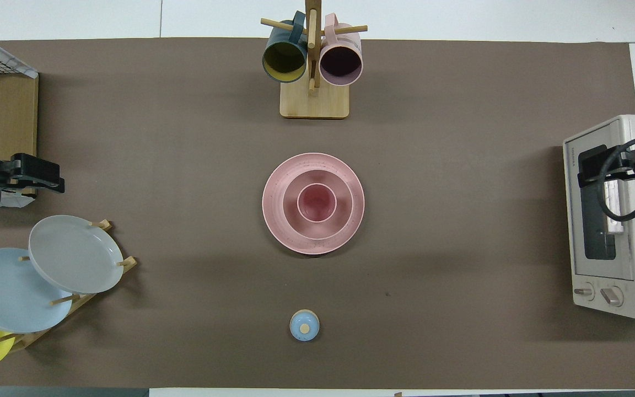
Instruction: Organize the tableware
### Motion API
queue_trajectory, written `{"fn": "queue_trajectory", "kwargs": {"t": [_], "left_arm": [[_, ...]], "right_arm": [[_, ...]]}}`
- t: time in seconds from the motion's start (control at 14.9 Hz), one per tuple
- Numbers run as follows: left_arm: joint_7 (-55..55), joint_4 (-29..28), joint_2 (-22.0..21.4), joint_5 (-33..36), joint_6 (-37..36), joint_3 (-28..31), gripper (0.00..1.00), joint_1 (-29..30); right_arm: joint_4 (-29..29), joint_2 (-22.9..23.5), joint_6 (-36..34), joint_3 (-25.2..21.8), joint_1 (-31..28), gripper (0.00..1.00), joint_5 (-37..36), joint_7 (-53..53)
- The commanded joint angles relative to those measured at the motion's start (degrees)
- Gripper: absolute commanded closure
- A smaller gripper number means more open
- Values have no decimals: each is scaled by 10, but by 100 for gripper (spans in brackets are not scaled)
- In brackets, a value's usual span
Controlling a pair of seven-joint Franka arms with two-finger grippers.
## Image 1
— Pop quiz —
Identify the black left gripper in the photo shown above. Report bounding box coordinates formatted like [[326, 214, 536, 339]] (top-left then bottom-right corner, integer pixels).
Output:
[[0, 153, 66, 196]]

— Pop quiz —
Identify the pink bowl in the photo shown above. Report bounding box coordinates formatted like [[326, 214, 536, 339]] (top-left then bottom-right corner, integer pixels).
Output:
[[283, 169, 354, 240]]

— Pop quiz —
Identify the pink tumbler cup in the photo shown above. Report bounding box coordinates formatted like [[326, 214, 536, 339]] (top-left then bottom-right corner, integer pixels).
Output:
[[297, 183, 338, 223]]

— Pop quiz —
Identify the wooden two-tier shelf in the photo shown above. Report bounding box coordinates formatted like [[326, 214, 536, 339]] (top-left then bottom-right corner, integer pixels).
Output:
[[0, 41, 39, 199]]

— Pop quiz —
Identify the grey plate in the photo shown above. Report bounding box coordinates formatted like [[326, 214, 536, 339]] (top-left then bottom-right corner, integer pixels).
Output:
[[28, 215, 125, 294]]

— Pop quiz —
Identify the light blue plate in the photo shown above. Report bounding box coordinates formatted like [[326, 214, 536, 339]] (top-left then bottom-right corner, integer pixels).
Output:
[[0, 248, 73, 334]]

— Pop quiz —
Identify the wooden plate rack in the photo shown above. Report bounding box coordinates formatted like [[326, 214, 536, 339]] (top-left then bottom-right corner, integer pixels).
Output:
[[0, 219, 138, 353]]

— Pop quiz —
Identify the brown table mat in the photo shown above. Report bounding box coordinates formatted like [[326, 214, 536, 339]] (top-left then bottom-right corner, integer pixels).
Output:
[[0, 37, 635, 389]]

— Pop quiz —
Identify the pink speckled plate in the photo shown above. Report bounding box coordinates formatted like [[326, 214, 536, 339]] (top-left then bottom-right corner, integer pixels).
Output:
[[262, 153, 365, 255]]

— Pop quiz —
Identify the dark teal mug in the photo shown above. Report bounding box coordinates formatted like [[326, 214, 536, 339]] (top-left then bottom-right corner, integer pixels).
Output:
[[262, 11, 308, 84]]

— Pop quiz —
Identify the pale pink mug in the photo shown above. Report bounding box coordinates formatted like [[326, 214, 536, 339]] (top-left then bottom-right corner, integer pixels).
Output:
[[319, 14, 363, 87]]

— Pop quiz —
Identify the wooden mug tree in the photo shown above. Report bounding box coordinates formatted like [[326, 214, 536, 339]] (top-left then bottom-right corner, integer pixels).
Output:
[[261, 0, 368, 120]]

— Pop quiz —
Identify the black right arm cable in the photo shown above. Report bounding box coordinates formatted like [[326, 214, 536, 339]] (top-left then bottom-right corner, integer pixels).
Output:
[[597, 135, 635, 222]]

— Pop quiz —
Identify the black wire basket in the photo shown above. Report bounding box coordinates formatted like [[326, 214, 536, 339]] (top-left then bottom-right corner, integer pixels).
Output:
[[0, 47, 37, 79]]

